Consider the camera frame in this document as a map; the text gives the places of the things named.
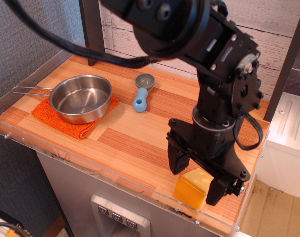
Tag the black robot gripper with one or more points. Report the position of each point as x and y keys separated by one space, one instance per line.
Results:
x=212 y=147

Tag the yellow cheese wedge toy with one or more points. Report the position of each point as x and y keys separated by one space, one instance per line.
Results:
x=192 y=188

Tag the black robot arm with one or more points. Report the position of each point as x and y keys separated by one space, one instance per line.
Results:
x=226 y=60

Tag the stainless steel pot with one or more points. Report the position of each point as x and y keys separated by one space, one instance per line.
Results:
x=77 y=100

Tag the white toy sink counter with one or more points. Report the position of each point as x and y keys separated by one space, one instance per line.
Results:
x=279 y=163

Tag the silver dispenser panel with buttons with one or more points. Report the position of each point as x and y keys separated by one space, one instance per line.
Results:
x=116 y=217

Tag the blue grey toy scoop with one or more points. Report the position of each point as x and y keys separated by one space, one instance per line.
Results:
x=145 y=83

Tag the grey toy fridge cabinet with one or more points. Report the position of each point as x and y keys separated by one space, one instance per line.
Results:
x=74 y=190

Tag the orange black object bottom left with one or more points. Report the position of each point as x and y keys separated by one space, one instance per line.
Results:
x=14 y=230

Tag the dark right frame post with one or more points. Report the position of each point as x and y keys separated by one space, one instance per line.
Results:
x=284 y=74

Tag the dark frame post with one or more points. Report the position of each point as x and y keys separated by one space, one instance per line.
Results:
x=92 y=25
x=284 y=74

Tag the dark left frame post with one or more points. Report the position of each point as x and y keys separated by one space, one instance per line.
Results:
x=92 y=25

